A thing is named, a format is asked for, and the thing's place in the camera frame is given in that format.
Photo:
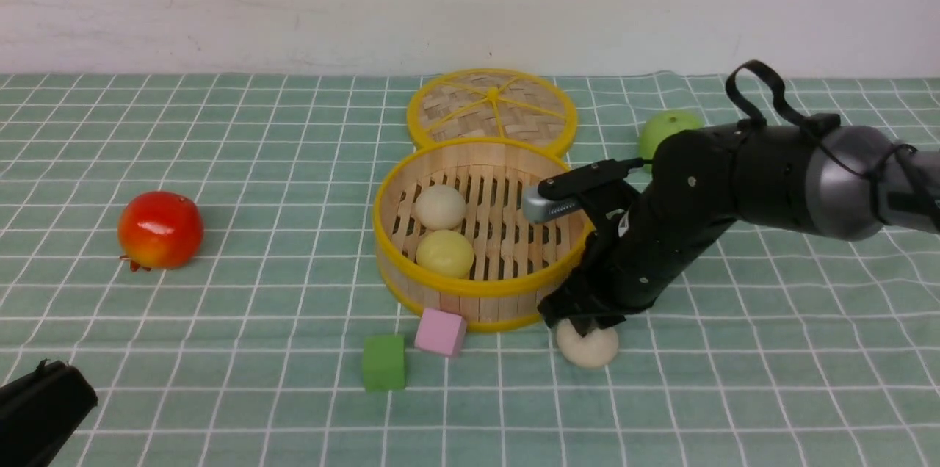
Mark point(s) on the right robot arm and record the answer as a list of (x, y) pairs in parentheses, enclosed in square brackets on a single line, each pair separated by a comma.
[(811, 174)]

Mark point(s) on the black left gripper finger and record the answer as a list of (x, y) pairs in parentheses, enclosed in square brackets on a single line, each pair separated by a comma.
[(41, 410)]

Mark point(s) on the pink foam cube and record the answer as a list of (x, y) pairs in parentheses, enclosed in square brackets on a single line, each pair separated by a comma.
[(441, 333)]

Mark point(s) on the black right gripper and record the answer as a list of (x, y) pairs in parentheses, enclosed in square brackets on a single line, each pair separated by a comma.
[(641, 241)]

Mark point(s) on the white bun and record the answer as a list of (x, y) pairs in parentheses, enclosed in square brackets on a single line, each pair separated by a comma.
[(596, 349), (439, 207)]

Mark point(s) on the green checkered tablecloth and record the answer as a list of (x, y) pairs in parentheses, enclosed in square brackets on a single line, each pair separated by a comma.
[(774, 349)]

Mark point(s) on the green apple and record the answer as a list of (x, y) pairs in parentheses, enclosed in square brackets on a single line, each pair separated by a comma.
[(661, 126)]

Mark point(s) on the yellow bun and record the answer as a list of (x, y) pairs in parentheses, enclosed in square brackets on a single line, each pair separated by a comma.
[(446, 253)]

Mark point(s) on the red yellow pomegranate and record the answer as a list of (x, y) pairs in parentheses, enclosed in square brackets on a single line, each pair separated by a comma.
[(159, 230)]

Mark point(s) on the green foam cube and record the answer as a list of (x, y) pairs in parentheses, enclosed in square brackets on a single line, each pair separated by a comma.
[(383, 363)]

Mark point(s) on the bamboo steamer tray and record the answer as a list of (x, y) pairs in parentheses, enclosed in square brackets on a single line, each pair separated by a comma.
[(516, 262)]

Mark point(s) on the bamboo steamer lid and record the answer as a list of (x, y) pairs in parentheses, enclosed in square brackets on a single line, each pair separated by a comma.
[(493, 103)]

